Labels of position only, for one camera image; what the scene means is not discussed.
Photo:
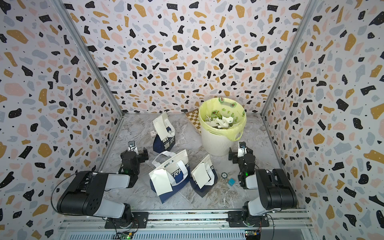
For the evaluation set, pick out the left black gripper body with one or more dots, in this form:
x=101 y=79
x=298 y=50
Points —
x=140 y=159

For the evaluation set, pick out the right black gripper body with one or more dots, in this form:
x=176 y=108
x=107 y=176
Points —
x=236 y=160

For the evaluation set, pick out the navy white tote bag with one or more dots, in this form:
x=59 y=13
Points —
x=178 y=168

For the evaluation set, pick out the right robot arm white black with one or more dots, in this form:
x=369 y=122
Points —
x=275 y=191

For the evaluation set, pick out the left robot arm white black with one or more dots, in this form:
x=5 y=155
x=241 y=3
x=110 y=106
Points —
x=85 y=195

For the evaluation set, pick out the small teal cube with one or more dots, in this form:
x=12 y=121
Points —
x=231 y=182

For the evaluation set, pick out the far navy tote bag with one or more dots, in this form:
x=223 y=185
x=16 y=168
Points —
x=160 y=146

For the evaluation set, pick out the near navy tote bag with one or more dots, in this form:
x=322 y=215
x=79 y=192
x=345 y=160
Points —
x=213 y=175

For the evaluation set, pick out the paper scraps in bin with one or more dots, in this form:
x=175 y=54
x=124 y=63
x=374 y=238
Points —
x=219 y=122

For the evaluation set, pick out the white plastic trash bin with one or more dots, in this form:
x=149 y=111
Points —
x=215 y=145

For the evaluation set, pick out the yellow-green bin liner bag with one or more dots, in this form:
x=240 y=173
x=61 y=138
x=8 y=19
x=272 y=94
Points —
x=225 y=107

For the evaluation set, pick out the wooden checkerboard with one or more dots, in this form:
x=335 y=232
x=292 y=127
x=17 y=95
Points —
x=193 y=117

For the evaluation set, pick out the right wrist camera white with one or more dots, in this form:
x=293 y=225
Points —
x=242 y=149

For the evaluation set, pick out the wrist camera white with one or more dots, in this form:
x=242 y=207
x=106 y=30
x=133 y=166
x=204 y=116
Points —
x=242 y=149
x=132 y=147

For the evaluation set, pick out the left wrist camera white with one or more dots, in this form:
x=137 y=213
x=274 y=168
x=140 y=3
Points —
x=132 y=147

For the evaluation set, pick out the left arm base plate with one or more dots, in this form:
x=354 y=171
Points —
x=131 y=221

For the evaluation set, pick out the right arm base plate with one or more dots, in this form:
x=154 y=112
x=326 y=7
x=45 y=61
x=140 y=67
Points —
x=238 y=219

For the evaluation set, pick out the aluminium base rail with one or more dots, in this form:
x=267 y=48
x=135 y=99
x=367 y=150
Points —
x=192 y=225

